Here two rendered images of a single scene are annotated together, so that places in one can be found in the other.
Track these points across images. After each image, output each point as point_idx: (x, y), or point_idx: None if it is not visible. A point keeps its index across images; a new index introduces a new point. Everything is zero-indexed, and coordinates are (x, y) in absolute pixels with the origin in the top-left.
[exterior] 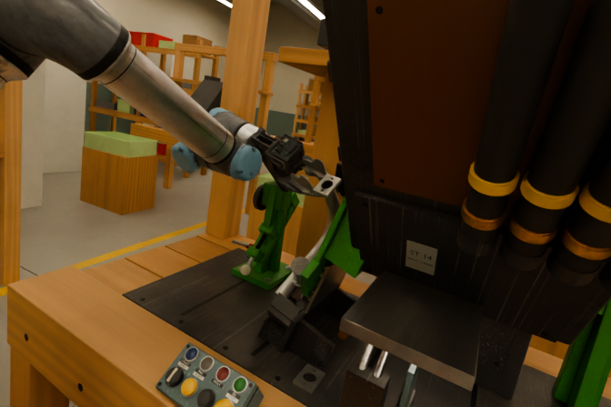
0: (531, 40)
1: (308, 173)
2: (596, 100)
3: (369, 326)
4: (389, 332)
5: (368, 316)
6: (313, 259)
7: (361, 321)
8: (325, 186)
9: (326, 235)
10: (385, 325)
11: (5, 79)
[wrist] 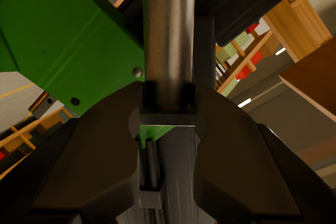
0: None
1: (195, 164)
2: None
3: (53, 111)
4: (62, 104)
5: (56, 106)
6: (13, 71)
7: (50, 112)
8: (174, 93)
9: (63, 102)
10: (62, 103)
11: None
